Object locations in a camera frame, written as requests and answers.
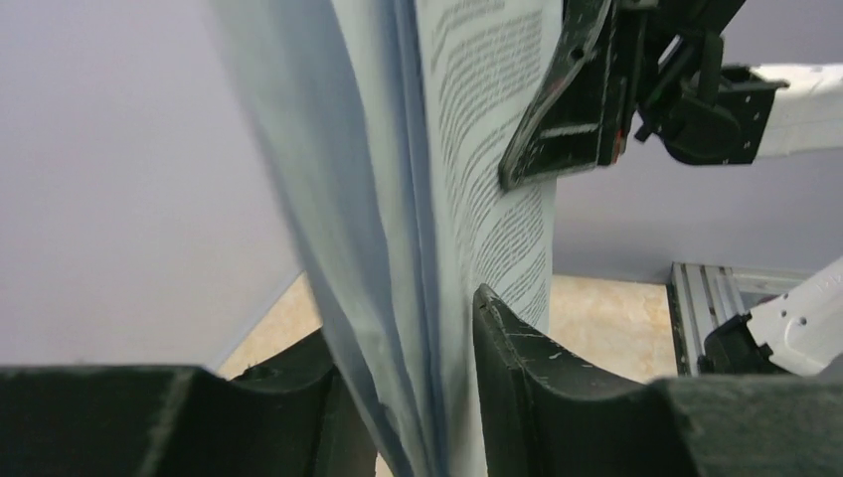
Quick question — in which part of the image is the aluminium frame rail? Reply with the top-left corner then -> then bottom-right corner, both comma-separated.
666,262 -> 809,376

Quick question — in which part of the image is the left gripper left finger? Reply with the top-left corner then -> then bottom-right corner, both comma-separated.
233,330 -> 377,476

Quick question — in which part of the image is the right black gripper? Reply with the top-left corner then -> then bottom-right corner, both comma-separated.
498,0 -> 789,192

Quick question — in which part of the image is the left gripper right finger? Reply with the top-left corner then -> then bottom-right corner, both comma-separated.
472,285 -> 666,476

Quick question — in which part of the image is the white printed paper stack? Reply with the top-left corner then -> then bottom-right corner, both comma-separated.
211,1 -> 562,476

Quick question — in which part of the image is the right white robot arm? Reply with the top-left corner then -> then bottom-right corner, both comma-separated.
499,1 -> 842,376

